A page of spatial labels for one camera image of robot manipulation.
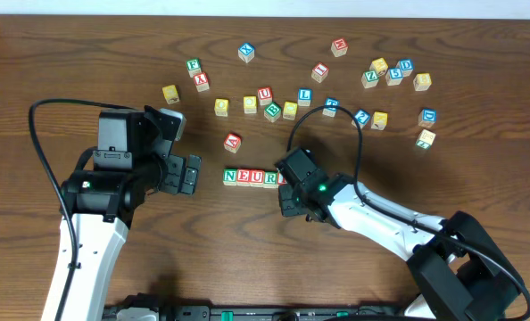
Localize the red i block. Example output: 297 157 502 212
277 172 286 186
311 62 329 83

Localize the green R block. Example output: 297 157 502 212
263 171 277 189

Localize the green N block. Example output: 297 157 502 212
222 169 237 185

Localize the red u block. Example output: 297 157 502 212
257 86 273 106
250 169 265 187

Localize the red E block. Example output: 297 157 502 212
236 169 251 186

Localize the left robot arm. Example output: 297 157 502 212
42 106 202 320

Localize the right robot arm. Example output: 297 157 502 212
276 148 524 320

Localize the red A block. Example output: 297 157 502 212
223 133 242 153

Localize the yellow block beside B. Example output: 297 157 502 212
283 101 298 120

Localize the yellow block far left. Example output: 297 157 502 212
161 85 179 104

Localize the yellow block beside U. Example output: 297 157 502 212
214 98 229 117

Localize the green B block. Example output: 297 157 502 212
264 102 282 122

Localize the blue T block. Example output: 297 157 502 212
322 97 340 117

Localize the blue L block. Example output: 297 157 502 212
297 88 312 107

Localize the blue 2 block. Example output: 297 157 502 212
352 109 371 129

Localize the yellow block centre left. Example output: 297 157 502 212
243 96 258 114

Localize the red Y block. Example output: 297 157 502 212
193 72 210 92

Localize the yellow block beside 2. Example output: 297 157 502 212
370 111 388 130

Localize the green F block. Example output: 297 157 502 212
186 58 202 78

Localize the green Z block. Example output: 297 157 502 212
361 70 379 89

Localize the blue X block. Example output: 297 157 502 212
237 43 255 63

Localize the red block top right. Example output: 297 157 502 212
331 37 349 57

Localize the white green block right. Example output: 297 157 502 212
416 129 436 150

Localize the yellow block top right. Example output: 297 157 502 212
369 58 388 77

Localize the blue 5 block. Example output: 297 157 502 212
385 68 403 86

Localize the blue D block lower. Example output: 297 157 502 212
418 108 437 128

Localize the blue d block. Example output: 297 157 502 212
396 59 414 78
418 108 437 128

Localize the blue D block upper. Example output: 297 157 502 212
396 59 414 78

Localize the yellow block far right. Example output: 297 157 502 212
413 73 433 92

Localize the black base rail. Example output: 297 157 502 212
102 303 409 321

